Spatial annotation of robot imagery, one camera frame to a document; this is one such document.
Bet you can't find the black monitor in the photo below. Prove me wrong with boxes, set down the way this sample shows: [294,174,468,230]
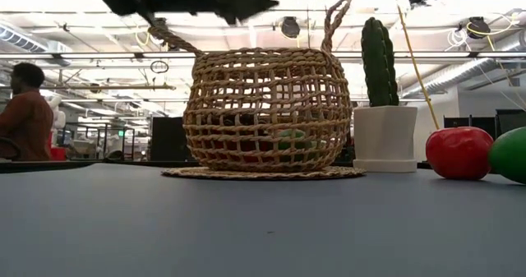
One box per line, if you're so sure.
[495,108,526,138]
[442,115,497,141]

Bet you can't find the white humanoid figure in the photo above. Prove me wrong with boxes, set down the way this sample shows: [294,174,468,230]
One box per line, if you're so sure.
[47,95,67,146]

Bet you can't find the green toy lime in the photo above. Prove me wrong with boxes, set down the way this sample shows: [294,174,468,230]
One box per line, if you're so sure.
[275,127,320,151]
[487,126,526,186]

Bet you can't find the red toy apple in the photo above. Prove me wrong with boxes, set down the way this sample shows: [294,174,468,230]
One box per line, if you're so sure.
[425,126,495,182]
[205,139,277,164]

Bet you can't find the yellow cable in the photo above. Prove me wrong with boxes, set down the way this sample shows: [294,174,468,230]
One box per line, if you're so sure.
[394,1,441,132]

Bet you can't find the red boxes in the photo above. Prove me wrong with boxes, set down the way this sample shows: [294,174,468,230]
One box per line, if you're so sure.
[48,131,67,162]

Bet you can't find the white hexagonal plant pot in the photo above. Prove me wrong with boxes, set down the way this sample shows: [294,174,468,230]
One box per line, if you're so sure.
[352,105,419,174]

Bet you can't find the black cabinet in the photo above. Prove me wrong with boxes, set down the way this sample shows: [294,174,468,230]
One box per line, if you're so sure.
[150,116,189,162]

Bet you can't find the brown ceiling pipe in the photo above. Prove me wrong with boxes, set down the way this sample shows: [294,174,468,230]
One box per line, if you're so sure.
[12,83,178,91]

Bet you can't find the hanging black ring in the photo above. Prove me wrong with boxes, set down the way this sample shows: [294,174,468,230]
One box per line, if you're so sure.
[150,59,170,75]

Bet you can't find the silver ventilation duct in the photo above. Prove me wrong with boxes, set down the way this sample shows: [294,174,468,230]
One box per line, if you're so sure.
[0,21,73,57]
[400,30,526,101]

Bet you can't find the woven wicker basket with handles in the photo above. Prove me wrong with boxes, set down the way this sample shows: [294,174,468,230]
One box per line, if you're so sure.
[147,0,353,173]

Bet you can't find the round woven placemat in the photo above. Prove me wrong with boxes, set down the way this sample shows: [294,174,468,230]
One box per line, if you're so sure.
[159,165,367,182]

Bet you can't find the person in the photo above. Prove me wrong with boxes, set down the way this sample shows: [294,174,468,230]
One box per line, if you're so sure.
[0,62,55,163]

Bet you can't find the green cactus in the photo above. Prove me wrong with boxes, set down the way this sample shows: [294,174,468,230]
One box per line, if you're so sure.
[360,16,400,108]

